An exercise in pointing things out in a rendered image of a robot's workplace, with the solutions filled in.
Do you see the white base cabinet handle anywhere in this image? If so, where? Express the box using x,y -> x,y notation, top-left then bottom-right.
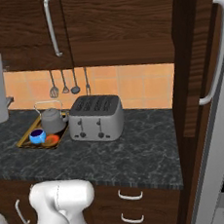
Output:
14,198 -> 32,224

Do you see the grey four-slot toaster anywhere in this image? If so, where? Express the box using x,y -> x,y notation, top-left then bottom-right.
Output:
64,91 -> 128,147

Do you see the grey fridge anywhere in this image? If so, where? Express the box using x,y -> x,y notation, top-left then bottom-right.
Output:
166,0 -> 224,224

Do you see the white curved cabinet handle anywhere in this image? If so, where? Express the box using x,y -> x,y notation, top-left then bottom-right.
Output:
42,0 -> 64,59

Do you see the wide dark wood cabinet door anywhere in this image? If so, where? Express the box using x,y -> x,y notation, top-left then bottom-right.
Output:
59,0 -> 182,75

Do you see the dark wood drawer front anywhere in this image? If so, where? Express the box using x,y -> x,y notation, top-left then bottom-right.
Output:
89,201 -> 180,224
91,174 -> 185,221

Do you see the blue mug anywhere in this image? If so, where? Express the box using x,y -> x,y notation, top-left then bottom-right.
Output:
27,127 -> 48,146

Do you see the white drawer handle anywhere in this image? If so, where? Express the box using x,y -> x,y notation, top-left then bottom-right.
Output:
120,210 -> 146,224
117,186 -> 145,204

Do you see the metal spatula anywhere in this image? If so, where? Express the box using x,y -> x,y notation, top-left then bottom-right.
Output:
58,68 -> 71,94

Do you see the dark metal ladle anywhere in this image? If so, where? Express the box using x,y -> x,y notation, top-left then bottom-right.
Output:
68,67 -> 82,95

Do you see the metal serving fork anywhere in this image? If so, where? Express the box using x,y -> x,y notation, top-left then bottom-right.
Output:
82,66 -> 93,97

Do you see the dark wood base cabinet door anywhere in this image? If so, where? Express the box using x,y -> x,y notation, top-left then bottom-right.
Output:
0,173 -> 44,224

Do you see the golden brown tray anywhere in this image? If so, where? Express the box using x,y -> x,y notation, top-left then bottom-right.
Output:
13,110 -> 74,154

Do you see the grey metal kettle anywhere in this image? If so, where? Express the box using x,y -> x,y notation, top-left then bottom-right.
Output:
33,98 -> 71,136

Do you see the dark wood tall side panel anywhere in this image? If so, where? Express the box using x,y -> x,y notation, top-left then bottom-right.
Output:
152,0 -> 224,224

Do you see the orange round food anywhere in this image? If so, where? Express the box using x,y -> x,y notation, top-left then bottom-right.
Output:
43,132 -> 61,148

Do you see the white fridge handle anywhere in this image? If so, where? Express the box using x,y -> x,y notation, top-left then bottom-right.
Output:
187,0 -> 224,107

